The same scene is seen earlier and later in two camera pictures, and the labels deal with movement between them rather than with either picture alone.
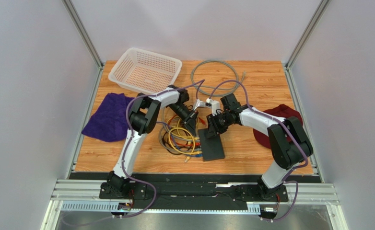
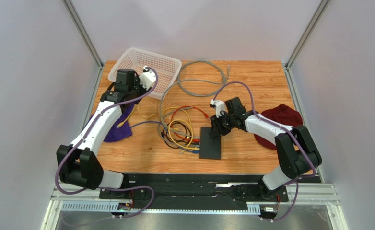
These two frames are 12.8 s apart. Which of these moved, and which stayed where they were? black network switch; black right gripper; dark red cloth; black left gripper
Moved: black left gripper
Stayed: black right gripper; dark red cloth; black network switch
